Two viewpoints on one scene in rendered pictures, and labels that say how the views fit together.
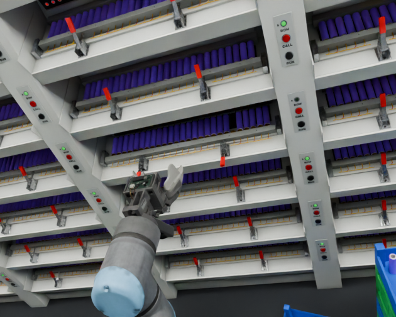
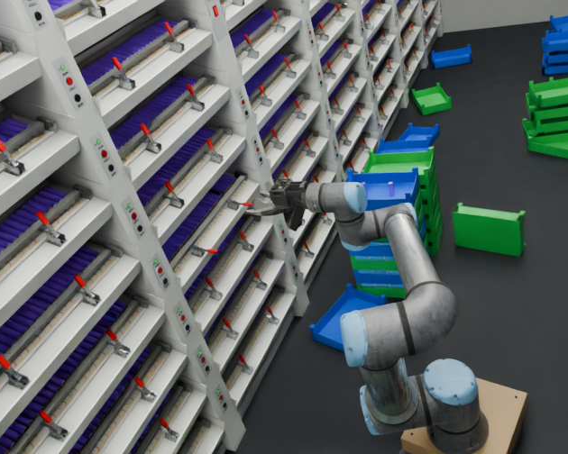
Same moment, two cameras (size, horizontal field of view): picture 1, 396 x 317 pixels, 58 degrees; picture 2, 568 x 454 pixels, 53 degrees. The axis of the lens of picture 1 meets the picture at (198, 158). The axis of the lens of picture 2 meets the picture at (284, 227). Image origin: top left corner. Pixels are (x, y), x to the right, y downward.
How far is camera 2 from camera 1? 1.73 m
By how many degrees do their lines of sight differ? 62
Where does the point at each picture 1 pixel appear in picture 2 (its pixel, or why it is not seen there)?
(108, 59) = (173, 148)
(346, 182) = not seen: hidden behind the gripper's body
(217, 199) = (238, 262)
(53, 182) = (140, 330)
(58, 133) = (151, 244)
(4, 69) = (113, 186)
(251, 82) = (230, 141)
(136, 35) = (178, 125)
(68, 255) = not seen: outside the picture
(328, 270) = (300, 288)
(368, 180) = not seen: hidden behind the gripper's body
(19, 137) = (110, 279)
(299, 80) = (252, 128)
